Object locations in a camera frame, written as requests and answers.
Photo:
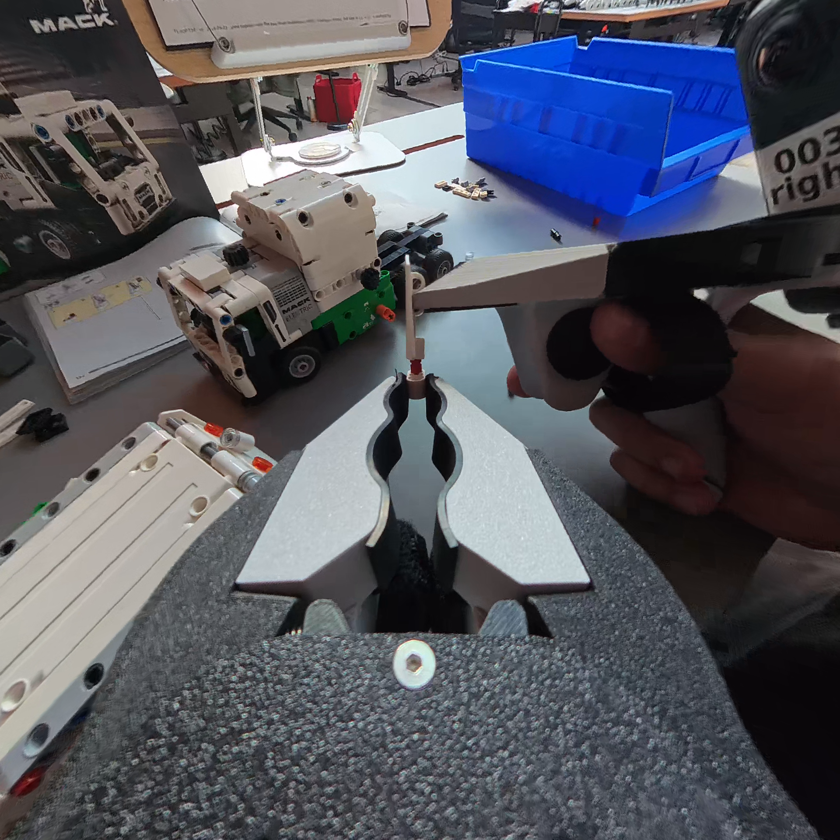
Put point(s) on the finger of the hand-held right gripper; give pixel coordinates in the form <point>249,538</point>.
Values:
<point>525,279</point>

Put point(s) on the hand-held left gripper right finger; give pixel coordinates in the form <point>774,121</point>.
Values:
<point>512,525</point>

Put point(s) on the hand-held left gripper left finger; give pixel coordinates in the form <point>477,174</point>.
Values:
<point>315,525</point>

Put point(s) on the white lego piece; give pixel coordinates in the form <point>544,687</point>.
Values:
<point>415,348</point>

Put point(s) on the small pale lego connector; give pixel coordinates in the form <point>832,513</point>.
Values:
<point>416,384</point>

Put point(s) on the pile of small tan lego pieces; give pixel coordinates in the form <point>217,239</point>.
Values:
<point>463,188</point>

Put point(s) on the white lego container assembly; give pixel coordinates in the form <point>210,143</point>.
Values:
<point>98,525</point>

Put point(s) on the white green lego truck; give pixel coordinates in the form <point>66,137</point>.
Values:
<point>295,262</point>

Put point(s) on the black angular lego piece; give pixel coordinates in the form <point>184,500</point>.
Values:
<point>43,424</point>

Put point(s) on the lego instruction booklet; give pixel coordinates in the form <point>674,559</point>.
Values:
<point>98,328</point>

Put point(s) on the white lego beam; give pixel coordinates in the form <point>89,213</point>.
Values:
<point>16,422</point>

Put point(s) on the person's right hand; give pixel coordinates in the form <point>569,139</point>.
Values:
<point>787,426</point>

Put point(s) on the grey flat strip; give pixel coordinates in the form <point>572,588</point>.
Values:
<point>423,218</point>

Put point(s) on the blue plastic bin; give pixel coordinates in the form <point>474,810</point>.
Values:
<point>558,131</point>

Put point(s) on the red tape strip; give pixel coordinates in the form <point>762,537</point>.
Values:
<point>433,144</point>

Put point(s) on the wooden board stand white base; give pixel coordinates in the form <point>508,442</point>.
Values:
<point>384,154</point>

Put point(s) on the clear round disc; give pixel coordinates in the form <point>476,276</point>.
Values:
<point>323,151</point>

